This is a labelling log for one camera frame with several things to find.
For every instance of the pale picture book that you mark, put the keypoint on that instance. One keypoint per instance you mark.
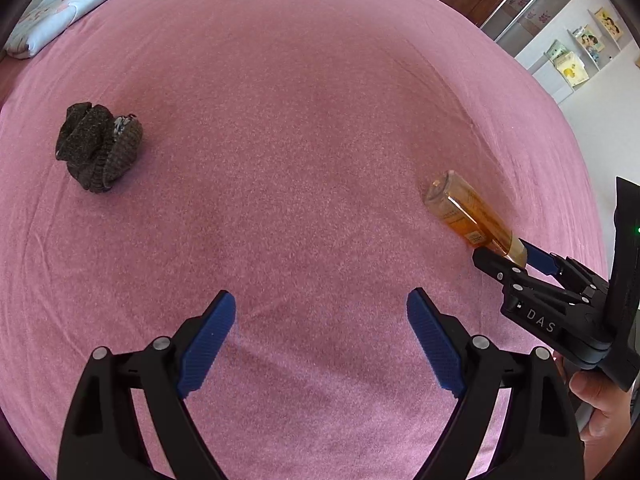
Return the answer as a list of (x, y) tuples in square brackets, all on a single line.
[(589, 42)]

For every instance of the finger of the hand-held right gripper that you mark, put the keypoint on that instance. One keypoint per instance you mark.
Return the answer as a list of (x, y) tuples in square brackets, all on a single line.
[(542, 259), (510, 277)]

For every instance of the amber glass bottle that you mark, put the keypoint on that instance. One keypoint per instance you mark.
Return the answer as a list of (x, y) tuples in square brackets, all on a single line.
[(465, 205)]

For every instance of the dark knitted hat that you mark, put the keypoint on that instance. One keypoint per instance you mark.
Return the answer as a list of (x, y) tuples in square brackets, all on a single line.
[(95, 155)]

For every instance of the light blue printed quilt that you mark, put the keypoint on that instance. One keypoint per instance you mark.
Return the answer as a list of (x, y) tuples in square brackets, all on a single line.
[(75, 0)]

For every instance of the picture book with face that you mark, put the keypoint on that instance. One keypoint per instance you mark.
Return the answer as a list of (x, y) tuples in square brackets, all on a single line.
[(610, 24)]

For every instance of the person's right hand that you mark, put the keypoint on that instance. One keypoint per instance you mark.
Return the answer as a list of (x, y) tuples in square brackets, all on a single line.
[(612, 410)]

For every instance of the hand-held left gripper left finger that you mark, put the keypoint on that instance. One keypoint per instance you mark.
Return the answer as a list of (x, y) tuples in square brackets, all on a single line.
[(210, 340)]

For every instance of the pink bed sheet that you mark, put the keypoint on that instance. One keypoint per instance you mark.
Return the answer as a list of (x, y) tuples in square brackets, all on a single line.
[(300, 110)]

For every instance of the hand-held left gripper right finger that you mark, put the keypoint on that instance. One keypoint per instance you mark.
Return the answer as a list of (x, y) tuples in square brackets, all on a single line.
[(435, 340)]

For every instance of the flower print wardrobe door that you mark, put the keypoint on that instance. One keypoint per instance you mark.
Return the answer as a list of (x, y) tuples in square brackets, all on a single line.
[(535, 10)]

